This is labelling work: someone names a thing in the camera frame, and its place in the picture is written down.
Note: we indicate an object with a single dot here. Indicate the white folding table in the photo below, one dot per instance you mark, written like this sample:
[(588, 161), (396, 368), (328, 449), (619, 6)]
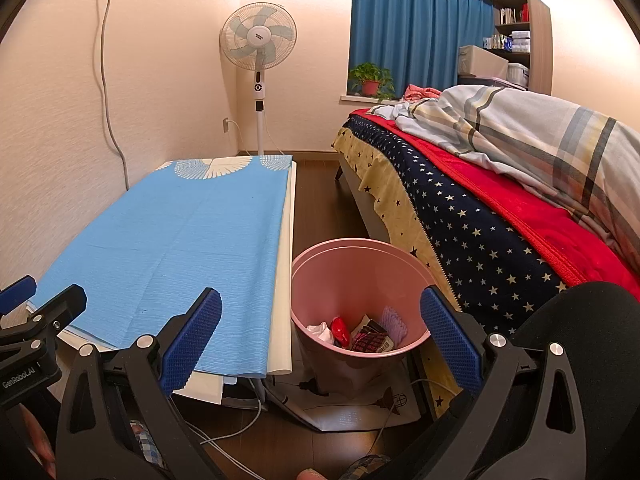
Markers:
[(282, 310)]

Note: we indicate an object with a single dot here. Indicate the white paper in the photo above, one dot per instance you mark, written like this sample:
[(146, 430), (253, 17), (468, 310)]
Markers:
[(320, 332)]

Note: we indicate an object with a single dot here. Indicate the striped plaid quilt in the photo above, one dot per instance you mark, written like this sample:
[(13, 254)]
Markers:
[(525, 130)]

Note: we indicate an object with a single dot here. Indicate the white paper bag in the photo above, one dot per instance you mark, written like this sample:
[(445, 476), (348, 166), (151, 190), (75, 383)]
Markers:
[(350, 410)]

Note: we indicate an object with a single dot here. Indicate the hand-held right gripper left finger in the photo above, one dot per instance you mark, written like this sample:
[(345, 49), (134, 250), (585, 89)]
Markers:
[(192, 345)]

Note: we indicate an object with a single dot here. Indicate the pink folded cloth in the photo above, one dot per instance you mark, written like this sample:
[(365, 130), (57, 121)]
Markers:
[(420, 92)]

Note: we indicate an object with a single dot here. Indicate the red shiny wrapper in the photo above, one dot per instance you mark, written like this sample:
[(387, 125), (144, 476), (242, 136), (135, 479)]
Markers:
[(341, 330)]

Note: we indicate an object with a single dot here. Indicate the blue curtain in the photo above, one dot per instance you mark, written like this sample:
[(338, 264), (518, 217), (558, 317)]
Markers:
[(410, 20)]

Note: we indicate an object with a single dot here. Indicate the potted green plant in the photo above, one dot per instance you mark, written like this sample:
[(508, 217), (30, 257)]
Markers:
[(370, 87)]

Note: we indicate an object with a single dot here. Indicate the white standing fan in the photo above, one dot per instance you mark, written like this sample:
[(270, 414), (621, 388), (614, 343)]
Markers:
[(258, 85)]

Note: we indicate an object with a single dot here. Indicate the checked slipper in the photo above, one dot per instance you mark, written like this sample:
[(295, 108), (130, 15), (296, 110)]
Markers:
[(367, 466), (147, 442)]

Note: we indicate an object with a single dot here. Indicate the pale purple foam net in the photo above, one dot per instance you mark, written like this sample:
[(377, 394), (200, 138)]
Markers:
[(395, 322)]

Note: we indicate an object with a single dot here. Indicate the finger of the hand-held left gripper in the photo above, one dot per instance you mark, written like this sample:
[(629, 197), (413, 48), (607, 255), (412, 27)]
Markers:
[(17, 290), (62, 305)]

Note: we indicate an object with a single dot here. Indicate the pink plastic bin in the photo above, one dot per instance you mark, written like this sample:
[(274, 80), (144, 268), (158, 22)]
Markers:
[(350, 280)]

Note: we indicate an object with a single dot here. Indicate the white plastic container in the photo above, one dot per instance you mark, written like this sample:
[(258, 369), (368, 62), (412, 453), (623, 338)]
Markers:
[(518, 75)]

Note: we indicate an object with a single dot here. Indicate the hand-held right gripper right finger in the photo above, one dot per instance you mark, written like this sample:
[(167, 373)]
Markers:
[(450, 335)]

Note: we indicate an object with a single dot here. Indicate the dark bookshelf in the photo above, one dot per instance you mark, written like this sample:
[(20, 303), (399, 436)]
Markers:
[(515, 25)]

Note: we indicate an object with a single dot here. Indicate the star-print bed sheet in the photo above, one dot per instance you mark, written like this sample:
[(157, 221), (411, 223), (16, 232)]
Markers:
[(475, 250)]

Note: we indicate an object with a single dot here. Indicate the grey storage box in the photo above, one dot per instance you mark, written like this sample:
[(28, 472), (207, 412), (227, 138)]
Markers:
[(480, 62)]

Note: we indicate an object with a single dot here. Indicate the dark patterned cloth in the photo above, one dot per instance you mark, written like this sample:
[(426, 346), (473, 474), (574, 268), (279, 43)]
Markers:
[(370, 337)]

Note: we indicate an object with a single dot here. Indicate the person's left hand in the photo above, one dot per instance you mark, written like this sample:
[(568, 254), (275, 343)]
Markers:
[(37, 435)]

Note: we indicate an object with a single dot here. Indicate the white wall socket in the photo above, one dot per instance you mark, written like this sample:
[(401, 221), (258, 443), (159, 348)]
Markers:
[(225, 125)]

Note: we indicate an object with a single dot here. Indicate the person's bare toe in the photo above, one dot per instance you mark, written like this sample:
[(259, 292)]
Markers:
[(307, 474)]

